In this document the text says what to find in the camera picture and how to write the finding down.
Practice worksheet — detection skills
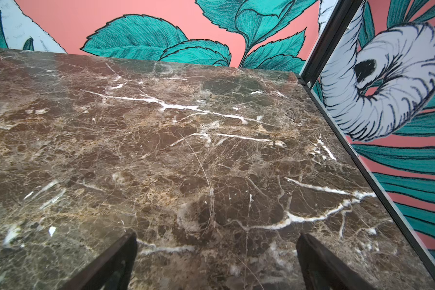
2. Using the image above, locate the black right corner post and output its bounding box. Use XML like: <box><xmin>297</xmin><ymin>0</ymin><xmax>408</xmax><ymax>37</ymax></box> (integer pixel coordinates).
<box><xmin>302</xmin><ymin>1</ymin><xmax>435</xmax><ymax>278</ymax></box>

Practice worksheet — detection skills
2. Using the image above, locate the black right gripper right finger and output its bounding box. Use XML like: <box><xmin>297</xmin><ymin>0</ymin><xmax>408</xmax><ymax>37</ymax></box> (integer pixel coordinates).
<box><xmin>297</xmin><ymin>233</ymin><xmax>374</xmax><ymax>290</ymax></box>

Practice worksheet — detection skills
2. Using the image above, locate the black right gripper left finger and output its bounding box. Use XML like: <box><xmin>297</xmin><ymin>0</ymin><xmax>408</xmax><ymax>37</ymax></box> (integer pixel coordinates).
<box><xmin>61</xmin><ymin>232</ymin><xmax>138</xmax><ymax>290</ymax></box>

